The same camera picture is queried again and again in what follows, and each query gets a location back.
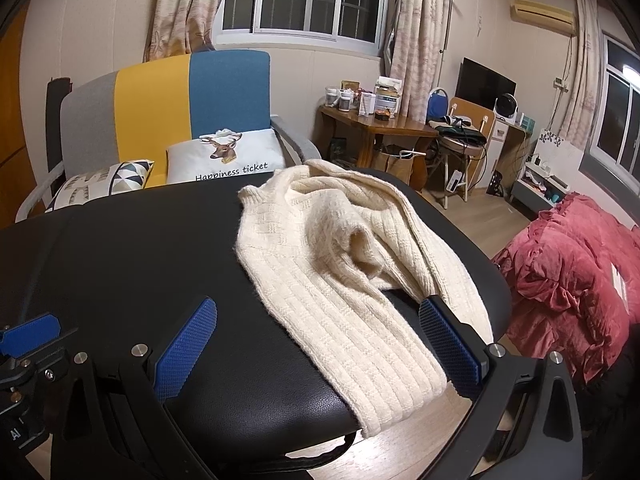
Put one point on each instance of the low grey cabinet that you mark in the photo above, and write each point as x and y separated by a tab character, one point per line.
537	187

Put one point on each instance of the stack of boxes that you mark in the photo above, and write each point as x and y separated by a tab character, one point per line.
387	97

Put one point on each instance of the grey lidded jar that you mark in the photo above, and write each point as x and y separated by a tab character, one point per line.
345	101

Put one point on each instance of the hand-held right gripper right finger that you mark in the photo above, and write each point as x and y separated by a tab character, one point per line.
450	350

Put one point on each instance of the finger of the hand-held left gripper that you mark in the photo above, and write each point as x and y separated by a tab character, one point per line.
30	334

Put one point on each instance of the white-framed window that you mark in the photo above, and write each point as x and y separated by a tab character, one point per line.
617	110

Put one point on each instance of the metal pole stand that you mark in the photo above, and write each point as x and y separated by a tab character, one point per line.
442	60

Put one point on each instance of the patterned curtain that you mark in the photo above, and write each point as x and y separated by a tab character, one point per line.
582	70
180	10
415	50

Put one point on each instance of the white round fan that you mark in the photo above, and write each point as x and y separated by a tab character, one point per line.
506	107

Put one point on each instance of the black upright board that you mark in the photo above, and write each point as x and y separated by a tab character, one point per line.
56	125

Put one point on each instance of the white deer-print pillow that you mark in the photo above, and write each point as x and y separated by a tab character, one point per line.
250	152

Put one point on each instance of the cream knit sweater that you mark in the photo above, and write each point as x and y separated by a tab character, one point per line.
310	260

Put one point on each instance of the grey yellow blue sofa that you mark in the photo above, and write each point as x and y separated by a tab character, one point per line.
150	100

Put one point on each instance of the light wooden desk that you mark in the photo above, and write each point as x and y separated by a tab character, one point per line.
500	145

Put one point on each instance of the brown paper bag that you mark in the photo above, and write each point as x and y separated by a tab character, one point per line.
392	165

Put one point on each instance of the white power strip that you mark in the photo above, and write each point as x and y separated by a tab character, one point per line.
454	181

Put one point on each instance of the wall air conditioner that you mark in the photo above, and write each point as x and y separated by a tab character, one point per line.
542	15

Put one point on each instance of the dark wooden desk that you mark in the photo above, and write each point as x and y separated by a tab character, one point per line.
380	127

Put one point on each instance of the geometric-print pillow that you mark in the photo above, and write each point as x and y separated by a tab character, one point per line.
100	182

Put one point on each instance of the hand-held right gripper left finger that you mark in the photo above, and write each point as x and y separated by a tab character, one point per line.
185	350

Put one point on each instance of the red quilt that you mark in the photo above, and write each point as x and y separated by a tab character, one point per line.
565	270

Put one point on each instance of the black flat screen monitor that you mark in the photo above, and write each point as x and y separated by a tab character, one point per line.
482	82

